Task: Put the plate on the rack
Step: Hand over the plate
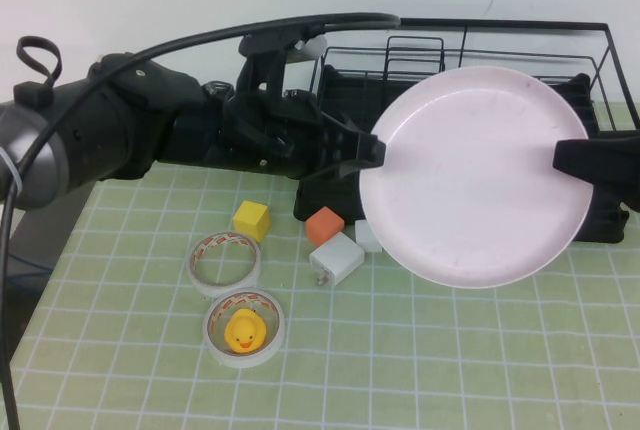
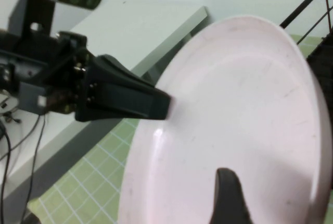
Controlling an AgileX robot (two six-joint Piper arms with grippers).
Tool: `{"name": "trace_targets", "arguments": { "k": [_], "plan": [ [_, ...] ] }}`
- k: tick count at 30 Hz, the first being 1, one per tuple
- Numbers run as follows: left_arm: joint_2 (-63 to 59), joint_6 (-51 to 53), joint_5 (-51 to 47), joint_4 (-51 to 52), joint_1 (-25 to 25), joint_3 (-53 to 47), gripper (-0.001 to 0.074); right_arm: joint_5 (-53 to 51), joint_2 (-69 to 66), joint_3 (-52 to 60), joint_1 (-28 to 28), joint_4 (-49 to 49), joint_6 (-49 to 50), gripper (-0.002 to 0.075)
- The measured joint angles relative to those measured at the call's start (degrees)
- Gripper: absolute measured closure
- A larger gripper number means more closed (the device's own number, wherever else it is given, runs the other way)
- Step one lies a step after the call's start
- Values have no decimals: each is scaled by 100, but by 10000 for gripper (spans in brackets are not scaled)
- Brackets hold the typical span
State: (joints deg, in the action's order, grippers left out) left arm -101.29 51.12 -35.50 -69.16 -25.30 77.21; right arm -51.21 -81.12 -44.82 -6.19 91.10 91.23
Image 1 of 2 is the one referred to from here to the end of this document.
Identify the thin blue cable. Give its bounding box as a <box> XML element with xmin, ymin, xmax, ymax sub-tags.
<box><xmin>12</xmin><ymin>249</ymin><xmax>51</xmax><ymax>291</ymax></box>

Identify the small white cube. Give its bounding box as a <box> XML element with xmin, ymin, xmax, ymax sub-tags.
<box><xmin>353</xmin><ymin>219</ymin><xmax>384</xmax><ymax>254</ymax></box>

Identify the orange cube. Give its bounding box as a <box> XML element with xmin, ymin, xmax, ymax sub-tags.
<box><xmin>304</xmin><ymin>205</ymin><xmax>346</xmax><ymax>246</ymax></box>

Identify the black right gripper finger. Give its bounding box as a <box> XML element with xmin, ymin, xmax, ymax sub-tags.
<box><xmin>593</xmin><ymin>184</ymin><xmax>640</xmax><ymax>212</ymax></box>
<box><xmin>552</xmin><ymin>130</ymin><xmax>640</xmax><ymax>186</ymax></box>

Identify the black wire dish rack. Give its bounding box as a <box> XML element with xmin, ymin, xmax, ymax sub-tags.
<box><xmin>294</xmin><ymin>17</ymin><xmax>640</xmax><ymax>214</ymax></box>

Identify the yellow rubber duck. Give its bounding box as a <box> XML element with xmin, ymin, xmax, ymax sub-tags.
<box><xmin>223</xmin><ymin>307</ymin><xmax>266</xmax><ymax>354</ymax></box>

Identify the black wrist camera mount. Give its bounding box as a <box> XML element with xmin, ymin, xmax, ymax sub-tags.
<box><xmin>238</xmin><ymin>32</ymin><xmax>329</xmax><ymax>96</ymax></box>

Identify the black velcro strap loop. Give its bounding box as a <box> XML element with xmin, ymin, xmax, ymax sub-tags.
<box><xmin>14</xmin><ymin>35</ymin><xmax>63</xmax><ymax>106</ymax></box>

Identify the black plastic drip tray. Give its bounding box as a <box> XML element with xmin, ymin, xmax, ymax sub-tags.
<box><xmin>292</xmin><ymin>64</ymin><xmax>629</xmax><ymax>244</ymax></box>

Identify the thick black cable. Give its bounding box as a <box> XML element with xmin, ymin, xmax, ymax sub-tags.
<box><xmin>0</xmin><ymin>12</ymin><xmax>401</xmax><ymax>430</ymax></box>

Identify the white double-sided tape roll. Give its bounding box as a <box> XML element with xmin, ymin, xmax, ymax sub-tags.
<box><xmin>188</xmin><ymin>230</ymin><xmax>262</xmax><ymax>296</ymax></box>
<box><xmin>202</xmin><ymin>289</ymin><xmax>285</xmax><ymax>369</ymax></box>

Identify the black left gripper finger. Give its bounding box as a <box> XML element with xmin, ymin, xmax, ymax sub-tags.
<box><xmin>299</xmin><ymin>162</ymin><xmax>374</xmax><ymax>187</ymax></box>
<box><xmin>349</xmin><ymin>122</ymin><xmax>388</xmax><ymax>167</ymax></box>

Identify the white charger plug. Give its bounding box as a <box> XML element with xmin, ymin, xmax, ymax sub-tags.
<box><xmin>307</xmin><ymin>230</ymin><xmax>365</xmax><ymax>289</ymax></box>

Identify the pink round plate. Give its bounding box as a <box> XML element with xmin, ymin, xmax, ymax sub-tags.
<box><xmin>357</xmin><ymin>65</ymin><xmax>591</xmax><ymax>290</ymax></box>

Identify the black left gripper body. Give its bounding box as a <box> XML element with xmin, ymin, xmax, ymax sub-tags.
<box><xmin>222</xmin><ymin>92</ymin><xmax>361</xmax><ymax>181</ymax></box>

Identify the green checked tablecloth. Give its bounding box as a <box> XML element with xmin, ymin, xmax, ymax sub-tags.
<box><xmin>0</xmin><ymin>94</ymin><xmax>640</xmax><ymax>430</ymax></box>

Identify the yellow cube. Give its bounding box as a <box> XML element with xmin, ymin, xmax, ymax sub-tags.
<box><xmin>232</xmin><ymin>199</ymin><xmax>273</xmax><ymax>244</ymax></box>

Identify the white side cabinet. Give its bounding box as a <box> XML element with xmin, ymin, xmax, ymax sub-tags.
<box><xmin>0</xmin><ymin>44</ymin><xmax>101</xmax><ymax>271</ymax></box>

